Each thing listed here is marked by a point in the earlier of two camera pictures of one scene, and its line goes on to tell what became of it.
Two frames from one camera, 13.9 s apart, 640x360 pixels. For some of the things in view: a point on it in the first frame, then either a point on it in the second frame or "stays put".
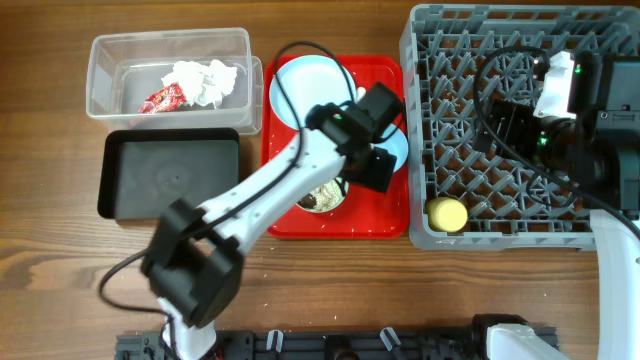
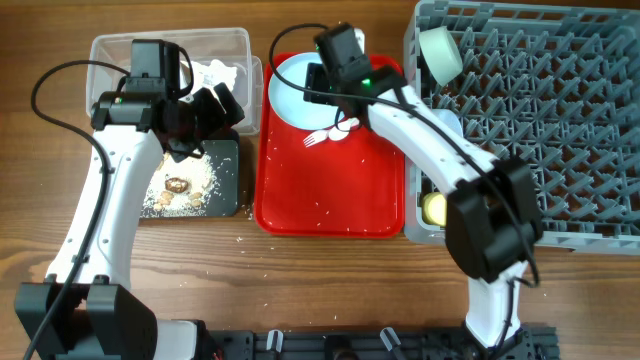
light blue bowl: (396, 145) -> (450, 119)
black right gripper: (495, 116) -> (316, 86)
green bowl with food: (325, 198) -> (442, 53)
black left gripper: (379, 173) -> (216, 117)
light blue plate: (307, 82) stays put
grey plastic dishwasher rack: (457, 60) stays put
